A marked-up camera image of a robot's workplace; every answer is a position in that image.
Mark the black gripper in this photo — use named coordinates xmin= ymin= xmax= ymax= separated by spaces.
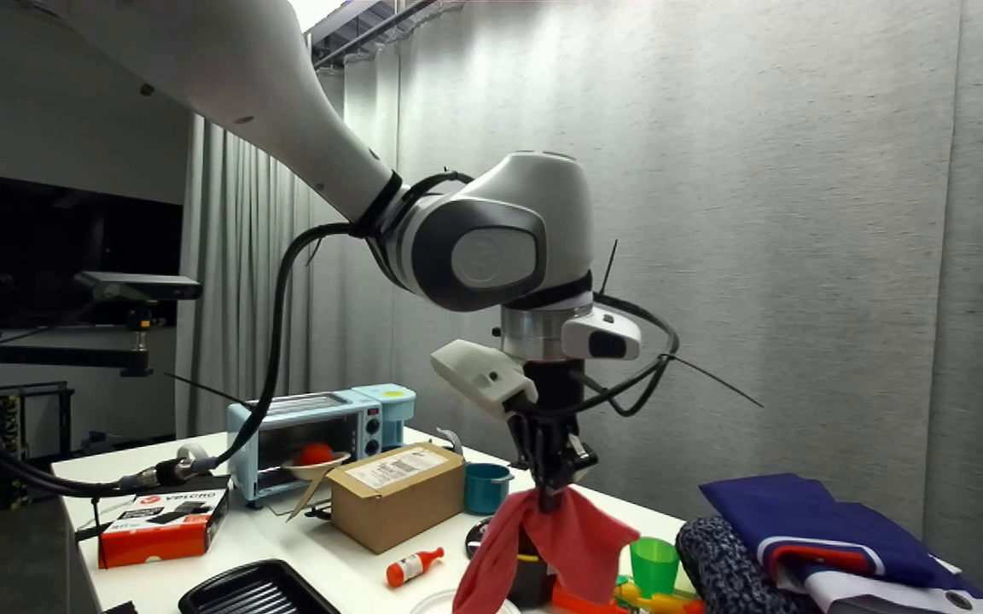
xmin=506 ymin=355 xmax=605 ymax=513

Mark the coral red long-sleeve shirt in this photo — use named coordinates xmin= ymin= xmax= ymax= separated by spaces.
xmin=451 ymin=484 xmax=641 ymax=614

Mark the teal pot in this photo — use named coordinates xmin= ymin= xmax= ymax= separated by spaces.
xmin=462 ymin=461 xmax=516 ymax=519

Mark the green plastic cup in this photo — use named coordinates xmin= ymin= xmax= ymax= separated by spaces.
xmin=627 ymin=535 xmax=685 ymax=602

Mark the cardboard box with label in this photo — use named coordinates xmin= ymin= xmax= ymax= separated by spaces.
xmin=324 ymin=442 xmax=472 ymax=561

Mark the orange sauce bottle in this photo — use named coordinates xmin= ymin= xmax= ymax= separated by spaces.
xmin=382 ymin=545 xmax=446 ymax=594

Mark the dark patterned folded cloth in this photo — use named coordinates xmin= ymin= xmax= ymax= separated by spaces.
xmin=673 ymin=515 xmax=826 ymax=614

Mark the light blue toaster oven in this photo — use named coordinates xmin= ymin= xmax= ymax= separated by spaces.
xmin=223 ymin=378 xmax=418 ymax=507

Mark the blue folded cloth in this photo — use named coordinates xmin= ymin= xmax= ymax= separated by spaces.
xmin=696 ymin=470 xmax=975 ymax=594

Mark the black plastic tray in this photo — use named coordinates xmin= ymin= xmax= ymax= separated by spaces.
xmin=173 ymin=555 xmax=341 ymax=614

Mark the white folded cloth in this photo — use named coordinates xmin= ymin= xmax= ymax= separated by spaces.
xmin=802 ymin=561 xmax=983 ymax=614

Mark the red flat box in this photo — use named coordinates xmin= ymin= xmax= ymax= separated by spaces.
xmin=96 ymin=501 xmax=218 ymax=572

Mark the black metal rack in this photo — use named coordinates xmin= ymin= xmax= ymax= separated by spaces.
xmin=0 ymin=378 xmax=77 ymax=519

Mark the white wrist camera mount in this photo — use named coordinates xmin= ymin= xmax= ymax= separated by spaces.
xmin=431 ymin=338 xmax=544 ymax=413

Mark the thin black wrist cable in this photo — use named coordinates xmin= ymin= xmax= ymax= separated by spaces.
xmin=574 ymin=235 xmax=769 ymax=423

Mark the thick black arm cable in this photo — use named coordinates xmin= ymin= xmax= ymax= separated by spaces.
xmin=0 ymin=169 xmax=476 ymax=505

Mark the black wall monitor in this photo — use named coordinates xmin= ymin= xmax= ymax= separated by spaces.
xmin=0 ymin=169 xmax=189 ymax=341

